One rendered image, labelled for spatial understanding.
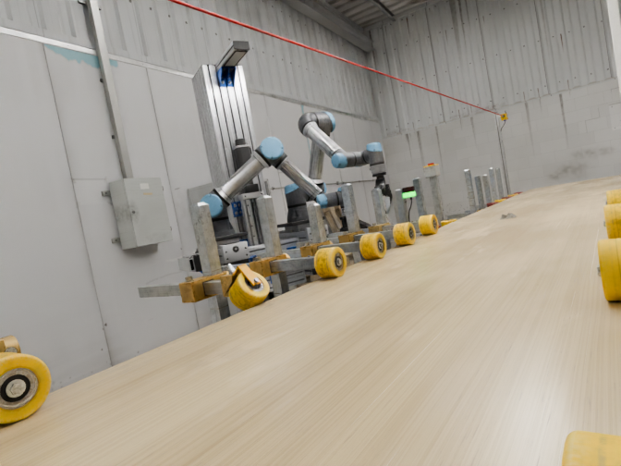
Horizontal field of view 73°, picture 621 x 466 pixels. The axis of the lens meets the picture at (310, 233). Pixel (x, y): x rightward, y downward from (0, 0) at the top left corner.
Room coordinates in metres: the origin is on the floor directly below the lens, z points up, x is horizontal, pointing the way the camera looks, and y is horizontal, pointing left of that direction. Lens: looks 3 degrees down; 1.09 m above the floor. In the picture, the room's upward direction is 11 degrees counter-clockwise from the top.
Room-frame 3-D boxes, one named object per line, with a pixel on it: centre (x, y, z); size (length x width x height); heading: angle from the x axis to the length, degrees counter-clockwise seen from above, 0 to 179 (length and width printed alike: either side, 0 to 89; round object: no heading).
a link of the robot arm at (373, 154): (2.14, -0.39, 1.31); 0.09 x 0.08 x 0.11; 35
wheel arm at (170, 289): (1.11, 0.36, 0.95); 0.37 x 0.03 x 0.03; 54
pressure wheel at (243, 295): (0.96, 0.16, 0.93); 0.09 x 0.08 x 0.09; 54
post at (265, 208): (1.29, 0.12, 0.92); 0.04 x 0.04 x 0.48; 54
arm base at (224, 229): (2.30, 0.48, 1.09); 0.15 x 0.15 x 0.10
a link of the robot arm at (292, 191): (2.55, 0.04, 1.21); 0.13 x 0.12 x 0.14; 125
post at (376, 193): (1.89, -0.32, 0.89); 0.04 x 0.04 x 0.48; 54
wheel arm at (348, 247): (1.47, 0.01, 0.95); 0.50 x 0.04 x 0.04; 54
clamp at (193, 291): (1.07, 0.28, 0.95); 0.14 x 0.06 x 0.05; 144
